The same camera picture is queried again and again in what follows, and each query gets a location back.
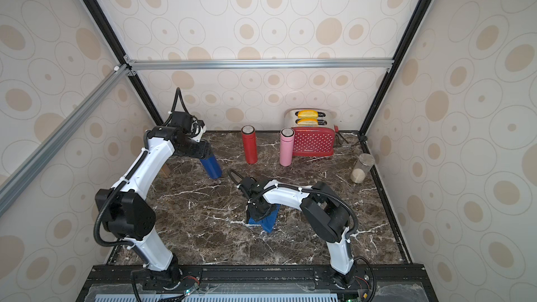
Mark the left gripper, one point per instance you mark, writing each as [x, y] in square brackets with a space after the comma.
[203, 151]

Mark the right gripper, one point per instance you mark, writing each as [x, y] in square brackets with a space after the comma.
[260, 210]

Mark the blue cleaning cloth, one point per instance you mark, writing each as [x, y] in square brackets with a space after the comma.
[267, 223]

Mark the blue thermos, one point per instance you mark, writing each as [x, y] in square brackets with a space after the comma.
[212, 167]

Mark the red thermos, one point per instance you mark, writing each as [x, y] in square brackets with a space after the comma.
[249, 144]

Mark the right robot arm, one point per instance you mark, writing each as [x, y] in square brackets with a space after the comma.
[329, 217]

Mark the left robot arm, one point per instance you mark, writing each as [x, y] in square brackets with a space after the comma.
[126, 219]

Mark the pink thermos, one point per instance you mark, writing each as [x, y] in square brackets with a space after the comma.
[287, 146]

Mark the small brown bottle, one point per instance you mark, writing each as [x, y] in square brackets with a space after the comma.
[165, 171]

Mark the red polka dot toaster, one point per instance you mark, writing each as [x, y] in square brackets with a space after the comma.
[313, 141]

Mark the front yellow toast slice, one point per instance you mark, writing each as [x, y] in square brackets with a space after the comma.
[307, 122]

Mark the yellow toast slice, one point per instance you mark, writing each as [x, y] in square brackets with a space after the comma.
[307, 114]
[307, 122]

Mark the rear yellow toast slice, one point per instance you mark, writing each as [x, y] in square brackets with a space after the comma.
[307, 114]

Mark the glass jar with powder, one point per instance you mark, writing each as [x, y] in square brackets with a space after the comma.
[362, 167]

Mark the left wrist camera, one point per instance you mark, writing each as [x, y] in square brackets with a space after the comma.
[189, 125]

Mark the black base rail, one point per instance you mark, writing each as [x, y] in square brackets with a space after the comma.
[408, 282]

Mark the horizontal aluminium frame bar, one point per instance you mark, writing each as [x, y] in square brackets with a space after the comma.
[261, 64]

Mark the left aluminium frame bar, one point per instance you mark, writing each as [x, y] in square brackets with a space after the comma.
[16, 184]

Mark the left black frame post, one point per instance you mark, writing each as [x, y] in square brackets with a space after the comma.
[113, 42]

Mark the black frame post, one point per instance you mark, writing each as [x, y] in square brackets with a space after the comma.
[113, 42]
[398, 58]

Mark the right black frame post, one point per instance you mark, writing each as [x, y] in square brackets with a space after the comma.
[398, 58]

